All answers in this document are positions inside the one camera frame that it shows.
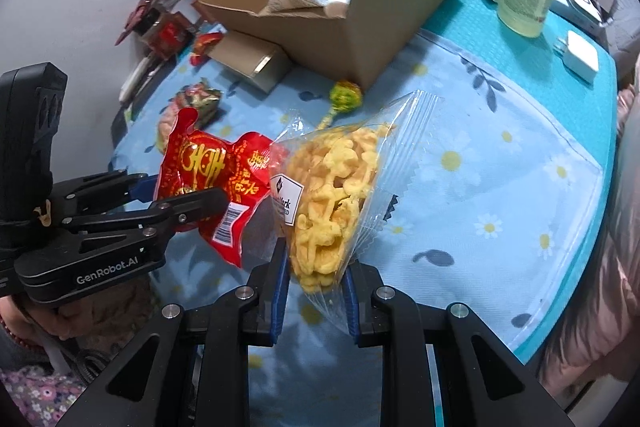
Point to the small red snack packet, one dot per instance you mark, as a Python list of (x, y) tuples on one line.
[(205, 44)]

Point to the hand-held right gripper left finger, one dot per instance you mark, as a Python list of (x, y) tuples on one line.
[(279, 297)]

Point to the dark jar with red label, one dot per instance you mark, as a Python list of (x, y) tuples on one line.
[(165, 34)]

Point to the pink padded jacket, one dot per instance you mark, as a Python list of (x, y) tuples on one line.
[(610, 282)]

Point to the red gold-print snack bag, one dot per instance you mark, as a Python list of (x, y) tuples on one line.
[(200, 167)]

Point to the green yellow lollipop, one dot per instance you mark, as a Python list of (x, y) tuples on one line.
[(345, 94)]

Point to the gold rectangular box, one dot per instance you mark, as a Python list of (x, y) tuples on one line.
[(245, 54)]

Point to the clear bag of waffle snacks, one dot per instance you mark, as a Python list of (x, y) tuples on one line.
[(330, 187)]

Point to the peanut snack packet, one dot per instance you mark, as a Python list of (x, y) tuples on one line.
[(195, 99)]

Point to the white long case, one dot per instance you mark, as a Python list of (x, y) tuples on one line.
[(140, 77)]

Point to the white charger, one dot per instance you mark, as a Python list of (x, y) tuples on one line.
[(580, 54)]

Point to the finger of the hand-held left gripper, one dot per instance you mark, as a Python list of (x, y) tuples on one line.
[(110, 187), (190, 207)]

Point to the teal table cover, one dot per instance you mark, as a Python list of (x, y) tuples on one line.
[(590, 117)]

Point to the dark red pouch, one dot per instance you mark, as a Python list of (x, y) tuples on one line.
[(135, 17)]

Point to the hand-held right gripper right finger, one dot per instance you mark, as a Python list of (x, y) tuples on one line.
[(351, 307)]

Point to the person's left hand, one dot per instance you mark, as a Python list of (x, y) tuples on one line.
[(75, 322)]

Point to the blue floral cloth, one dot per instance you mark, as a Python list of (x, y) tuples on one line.
[(475, 147)]

